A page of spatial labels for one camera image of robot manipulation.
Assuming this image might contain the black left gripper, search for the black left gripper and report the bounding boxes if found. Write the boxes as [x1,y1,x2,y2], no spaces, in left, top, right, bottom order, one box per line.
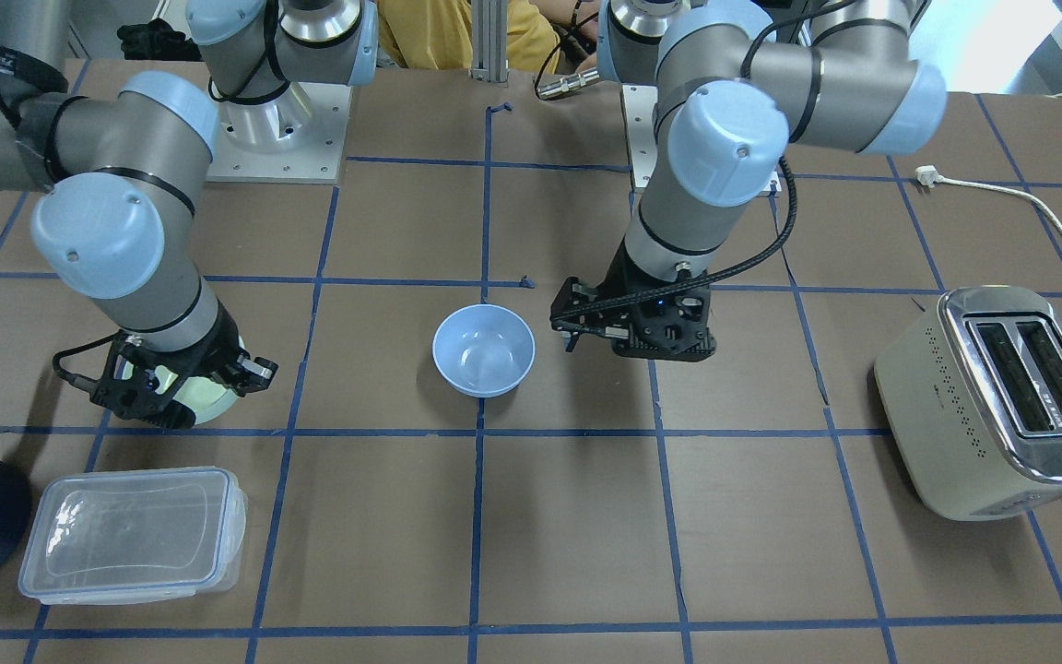
[549,244,716,362]

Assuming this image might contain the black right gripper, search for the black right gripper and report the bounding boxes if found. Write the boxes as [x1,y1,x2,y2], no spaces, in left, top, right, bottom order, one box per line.
[88,314,278,430]

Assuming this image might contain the green bowl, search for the green bowl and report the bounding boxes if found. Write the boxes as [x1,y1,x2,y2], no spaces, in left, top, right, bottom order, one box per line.
[115,335,237,429]

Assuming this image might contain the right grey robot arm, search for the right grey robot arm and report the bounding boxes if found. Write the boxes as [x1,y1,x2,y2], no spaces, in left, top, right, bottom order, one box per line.
[0,1,379,429]

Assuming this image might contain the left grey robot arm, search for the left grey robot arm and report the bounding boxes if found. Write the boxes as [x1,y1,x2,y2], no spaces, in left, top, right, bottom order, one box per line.
[549,1,947,362]

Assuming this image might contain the blue bowl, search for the blue bowl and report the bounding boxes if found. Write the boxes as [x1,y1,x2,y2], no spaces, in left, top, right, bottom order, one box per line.
[431,303,537,398]

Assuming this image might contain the clear plastic lidded container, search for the clear plastic lidded container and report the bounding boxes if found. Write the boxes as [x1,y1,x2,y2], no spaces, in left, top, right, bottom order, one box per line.
[18,467,247,606]

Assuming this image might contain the person in yellow shirt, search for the person in yellow shirt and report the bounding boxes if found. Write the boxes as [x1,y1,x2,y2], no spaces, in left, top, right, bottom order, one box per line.
[375,1,601,73]

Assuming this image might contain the silver toaster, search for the silver toaster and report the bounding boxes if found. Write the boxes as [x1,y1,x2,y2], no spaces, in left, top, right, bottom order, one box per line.
[874,285,1062,521]

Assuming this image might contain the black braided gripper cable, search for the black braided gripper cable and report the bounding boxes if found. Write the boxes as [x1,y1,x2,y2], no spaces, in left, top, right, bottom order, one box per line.
[551,152,799,326]

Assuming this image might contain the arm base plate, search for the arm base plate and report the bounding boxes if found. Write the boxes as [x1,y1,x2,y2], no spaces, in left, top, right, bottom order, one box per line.
[620,83,783,195]
[206,83,355,185]

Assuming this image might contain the silver cable connector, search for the silver cable connector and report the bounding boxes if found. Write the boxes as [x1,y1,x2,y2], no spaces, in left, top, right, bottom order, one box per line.
[535,68,602,101]

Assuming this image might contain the white power cable with plug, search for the white power cable with plug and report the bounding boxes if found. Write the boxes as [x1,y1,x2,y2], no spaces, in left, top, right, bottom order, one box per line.
[915,165,1062,374]

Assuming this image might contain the aluminium frame post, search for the aluminium frame post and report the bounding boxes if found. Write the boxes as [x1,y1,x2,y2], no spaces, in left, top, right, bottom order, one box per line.
[469,0,509,87]

